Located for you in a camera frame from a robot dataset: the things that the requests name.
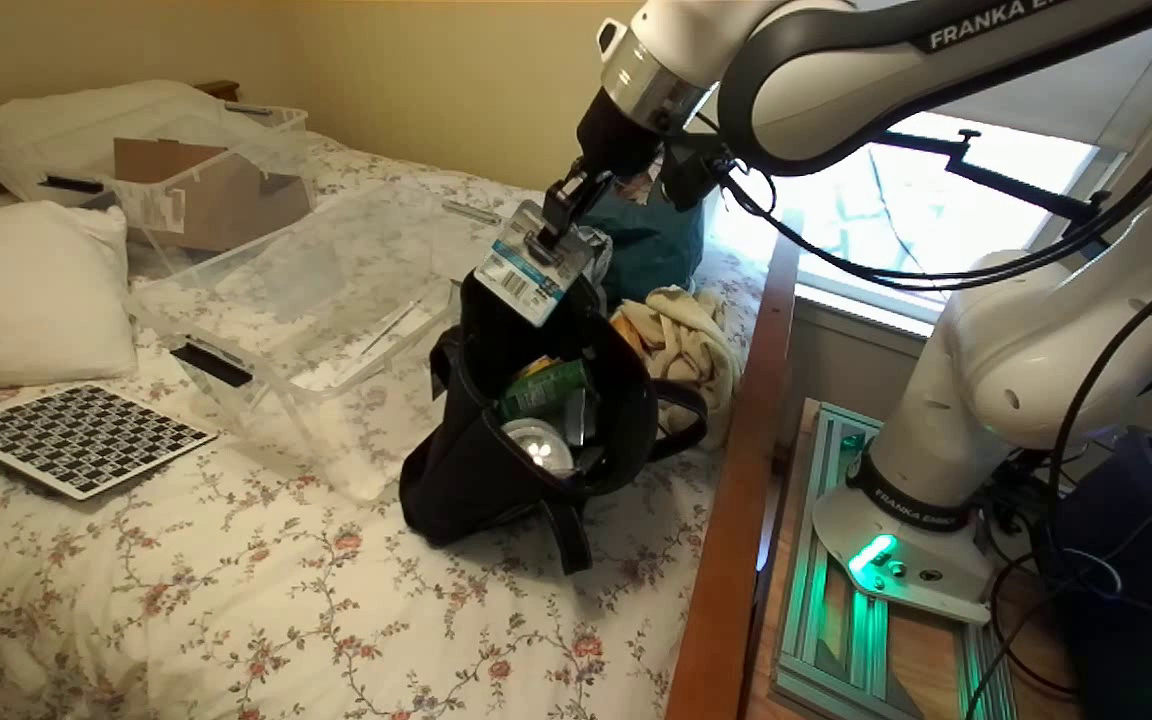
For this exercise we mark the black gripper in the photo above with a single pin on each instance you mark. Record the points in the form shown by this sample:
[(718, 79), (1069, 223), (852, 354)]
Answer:
[(619, 150)]

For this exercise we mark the razor blister pack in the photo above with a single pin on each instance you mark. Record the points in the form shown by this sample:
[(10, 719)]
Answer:
[(535, 282)]

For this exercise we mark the black bag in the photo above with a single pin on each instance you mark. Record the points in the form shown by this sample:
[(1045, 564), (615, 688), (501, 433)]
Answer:
[(468, 479)]

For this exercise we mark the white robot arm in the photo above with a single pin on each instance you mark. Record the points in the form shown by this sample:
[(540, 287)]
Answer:
[(1018, 357)]

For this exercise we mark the teal cloth bag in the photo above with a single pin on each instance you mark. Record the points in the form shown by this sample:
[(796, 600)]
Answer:
[(653, 241)]

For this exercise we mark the dark blue bag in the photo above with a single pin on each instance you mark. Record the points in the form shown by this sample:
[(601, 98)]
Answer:
[(1106, 581)]

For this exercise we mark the cream cloth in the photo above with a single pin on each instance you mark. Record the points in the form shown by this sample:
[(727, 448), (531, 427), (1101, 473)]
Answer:
[(680, 341)]

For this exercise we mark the green snack can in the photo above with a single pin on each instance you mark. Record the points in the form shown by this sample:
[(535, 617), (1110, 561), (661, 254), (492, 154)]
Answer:
[(540, 389)]

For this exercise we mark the white rice cup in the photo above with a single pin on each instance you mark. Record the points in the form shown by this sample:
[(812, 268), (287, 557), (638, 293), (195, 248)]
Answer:
[(540, 447)]

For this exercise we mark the clear plastic bin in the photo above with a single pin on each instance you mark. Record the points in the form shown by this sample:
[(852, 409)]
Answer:
[(310, 344)]

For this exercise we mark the floral bedspread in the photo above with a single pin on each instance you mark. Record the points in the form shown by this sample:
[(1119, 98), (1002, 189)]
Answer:
[(225, 588)]

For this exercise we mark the wooden bed footboard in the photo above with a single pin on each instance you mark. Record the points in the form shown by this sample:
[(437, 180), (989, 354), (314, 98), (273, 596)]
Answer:
[(720, 617)]

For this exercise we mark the black white calibration board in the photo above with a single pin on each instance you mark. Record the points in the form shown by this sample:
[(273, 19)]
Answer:
[(88, 442)]

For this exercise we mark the white pillow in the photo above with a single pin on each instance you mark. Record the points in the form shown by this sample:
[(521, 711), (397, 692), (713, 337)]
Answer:
[(62, 293)]

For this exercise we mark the robot base mount board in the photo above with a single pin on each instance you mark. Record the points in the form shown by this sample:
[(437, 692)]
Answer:
[(877, 624)]

